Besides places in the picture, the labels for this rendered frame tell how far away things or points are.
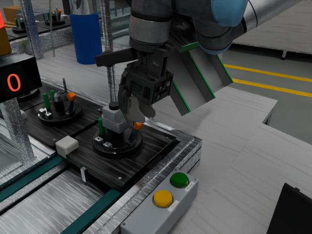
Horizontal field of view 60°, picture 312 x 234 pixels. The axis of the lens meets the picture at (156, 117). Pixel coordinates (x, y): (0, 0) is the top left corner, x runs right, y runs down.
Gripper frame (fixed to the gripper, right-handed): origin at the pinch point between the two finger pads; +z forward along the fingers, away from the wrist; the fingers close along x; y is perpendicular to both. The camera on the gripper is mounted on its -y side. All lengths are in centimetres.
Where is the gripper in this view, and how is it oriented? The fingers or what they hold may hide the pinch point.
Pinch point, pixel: (130, 120)
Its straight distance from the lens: 63.8
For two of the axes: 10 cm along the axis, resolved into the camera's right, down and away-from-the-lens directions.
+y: 7.9, 4.3, -4.4
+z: -1.4, 8.3, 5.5
